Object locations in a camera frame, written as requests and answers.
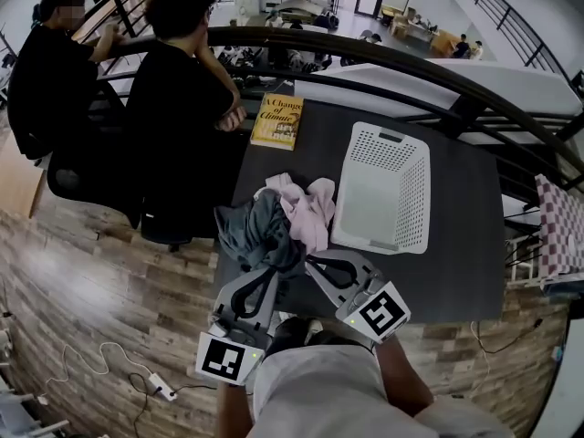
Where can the checkered tablecloth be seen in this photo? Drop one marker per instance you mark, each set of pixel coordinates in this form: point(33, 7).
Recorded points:
point(563, 226)

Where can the dark grey garment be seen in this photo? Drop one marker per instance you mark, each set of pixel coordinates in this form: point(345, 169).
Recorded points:
point(255, 235)

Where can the light wooden table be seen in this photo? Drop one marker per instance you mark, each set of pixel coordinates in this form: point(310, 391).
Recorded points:
point(23, 185)

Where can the person's white shirt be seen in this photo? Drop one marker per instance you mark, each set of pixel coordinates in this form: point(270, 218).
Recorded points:
point(319, 395)

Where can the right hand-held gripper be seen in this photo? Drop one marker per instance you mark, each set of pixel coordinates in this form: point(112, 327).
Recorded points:
point(381, 313)

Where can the yellow book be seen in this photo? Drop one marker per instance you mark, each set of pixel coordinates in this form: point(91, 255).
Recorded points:
point(278, 126)

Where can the person's right forearm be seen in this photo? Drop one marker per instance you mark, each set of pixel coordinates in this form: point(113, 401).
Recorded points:
point(401, 377)

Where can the white power strip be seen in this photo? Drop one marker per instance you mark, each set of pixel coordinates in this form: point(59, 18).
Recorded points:
point(163, 387)

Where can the black office chair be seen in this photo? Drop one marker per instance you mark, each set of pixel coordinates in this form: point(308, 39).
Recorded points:
point(91, 194)

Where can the white plastic laundry basket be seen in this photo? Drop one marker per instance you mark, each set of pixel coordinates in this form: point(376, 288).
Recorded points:
point(365, 208)

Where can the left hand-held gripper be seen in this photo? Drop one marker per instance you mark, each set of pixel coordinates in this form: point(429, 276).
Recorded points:
point(221, 358)

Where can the person's left forearm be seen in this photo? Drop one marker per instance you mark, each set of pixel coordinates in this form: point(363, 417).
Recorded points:
point(235, 413)

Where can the pink garment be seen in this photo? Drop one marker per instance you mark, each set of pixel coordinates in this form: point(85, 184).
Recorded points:
point(310, 217)

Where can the person's black shorts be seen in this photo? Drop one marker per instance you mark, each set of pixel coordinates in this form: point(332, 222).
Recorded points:
point(292, 331)

